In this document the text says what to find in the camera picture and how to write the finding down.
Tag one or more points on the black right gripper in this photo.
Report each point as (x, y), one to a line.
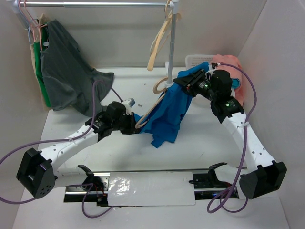
(190, 82)

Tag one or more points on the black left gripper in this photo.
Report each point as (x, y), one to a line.
(131, 129)

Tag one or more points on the beige plastic hanger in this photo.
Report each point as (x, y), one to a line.
(142, 122)

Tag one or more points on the blue t shirt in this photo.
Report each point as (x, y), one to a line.
(165, 119)

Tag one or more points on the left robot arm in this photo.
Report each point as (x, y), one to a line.
(39, 170)

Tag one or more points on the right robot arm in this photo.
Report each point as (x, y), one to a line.
(264, 175)

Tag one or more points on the pink shirt in basket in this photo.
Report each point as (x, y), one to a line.
(234, 73)

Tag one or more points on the cream plastic hanger on rack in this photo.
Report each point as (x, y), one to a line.
(171, 11)

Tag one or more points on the grey t shirt on hanger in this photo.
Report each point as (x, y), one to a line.
(69, 80)

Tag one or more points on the green shirt on hanger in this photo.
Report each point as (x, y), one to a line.
(38, 68)

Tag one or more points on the beige shirt on hanger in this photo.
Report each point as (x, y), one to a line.
(36, 39)

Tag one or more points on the metal clothes rack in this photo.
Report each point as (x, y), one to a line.
(169, 64)

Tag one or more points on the white plastic basket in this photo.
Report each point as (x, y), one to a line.
(194, 60)

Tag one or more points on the teal garment in basket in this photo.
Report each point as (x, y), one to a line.
(235, 83)

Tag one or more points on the white cover plate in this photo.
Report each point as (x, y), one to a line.
(140, 189)

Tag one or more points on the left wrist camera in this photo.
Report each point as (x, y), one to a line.
(128, 103)

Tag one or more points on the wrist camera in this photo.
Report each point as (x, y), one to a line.
(213, 66)
(128, 103)

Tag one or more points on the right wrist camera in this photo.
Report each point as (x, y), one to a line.
(213, 66)

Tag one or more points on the pink wire hanger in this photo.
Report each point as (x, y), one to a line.
(33, 24)

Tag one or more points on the blue wire hanger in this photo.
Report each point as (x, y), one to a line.
(27, 26)

